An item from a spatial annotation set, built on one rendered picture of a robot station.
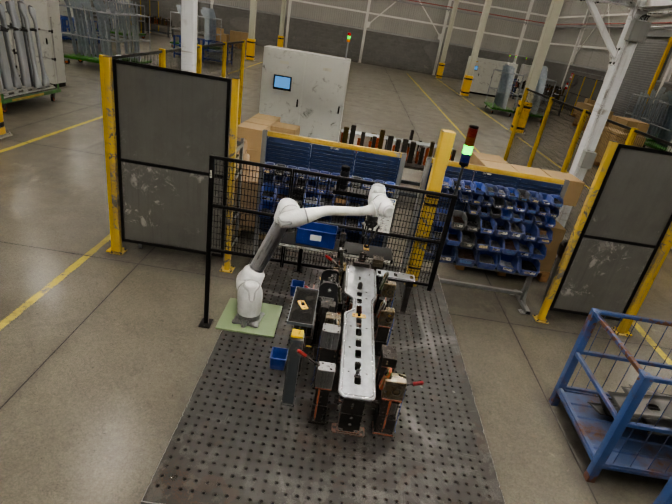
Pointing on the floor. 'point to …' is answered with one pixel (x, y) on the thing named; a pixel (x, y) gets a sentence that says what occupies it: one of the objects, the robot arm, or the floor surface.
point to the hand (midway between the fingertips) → (367, 242)
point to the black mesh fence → (312, 221)
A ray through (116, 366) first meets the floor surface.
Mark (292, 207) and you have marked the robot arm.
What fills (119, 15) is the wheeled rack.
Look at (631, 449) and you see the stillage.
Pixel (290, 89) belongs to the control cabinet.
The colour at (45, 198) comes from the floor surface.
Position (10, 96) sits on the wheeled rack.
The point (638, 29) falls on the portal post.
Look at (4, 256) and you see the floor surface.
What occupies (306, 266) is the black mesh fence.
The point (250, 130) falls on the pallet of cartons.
